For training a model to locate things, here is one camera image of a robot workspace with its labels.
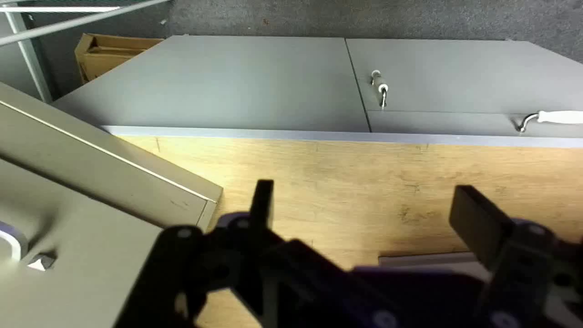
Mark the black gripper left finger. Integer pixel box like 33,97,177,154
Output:
114,179,345,328

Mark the grey metal frame stand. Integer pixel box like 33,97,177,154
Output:
0,0,170,105

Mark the silver drawer lock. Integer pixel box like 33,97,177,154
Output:
26,249,59,274

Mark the silver cabinet key lock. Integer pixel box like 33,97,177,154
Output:
369,68,392,112

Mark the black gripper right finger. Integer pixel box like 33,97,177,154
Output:
449,185,583,328

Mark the brown cardboard box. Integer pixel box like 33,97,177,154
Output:
74,32,165,86

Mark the white cabinet door handle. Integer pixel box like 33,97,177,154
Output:
516,108,583,136

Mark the beige file cabinet drawer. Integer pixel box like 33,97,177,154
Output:
0,156,168,328

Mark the grey cabinet with wooden top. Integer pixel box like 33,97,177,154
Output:
54,34,583,328

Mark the silver drawer handle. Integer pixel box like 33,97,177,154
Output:
0,221,30,265

